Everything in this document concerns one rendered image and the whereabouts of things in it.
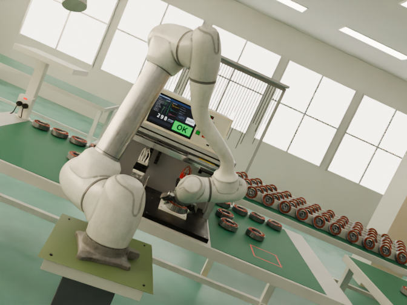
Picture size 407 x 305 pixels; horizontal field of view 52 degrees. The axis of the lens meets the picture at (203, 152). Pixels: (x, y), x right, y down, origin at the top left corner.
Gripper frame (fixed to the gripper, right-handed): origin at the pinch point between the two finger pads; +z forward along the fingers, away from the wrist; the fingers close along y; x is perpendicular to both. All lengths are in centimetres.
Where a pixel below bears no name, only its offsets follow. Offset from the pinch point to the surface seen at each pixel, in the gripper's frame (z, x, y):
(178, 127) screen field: 8.6, 41.9, -14.3
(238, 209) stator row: 67, 31, 43
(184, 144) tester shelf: 9.6, 34.6, -8.0
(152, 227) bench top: -3.7, -14.6, -6.7
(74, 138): 66, 31, -73
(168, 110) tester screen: 5, 47, -23
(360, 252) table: 115, 54, 162
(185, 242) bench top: -3.2, -15.2, 9.7
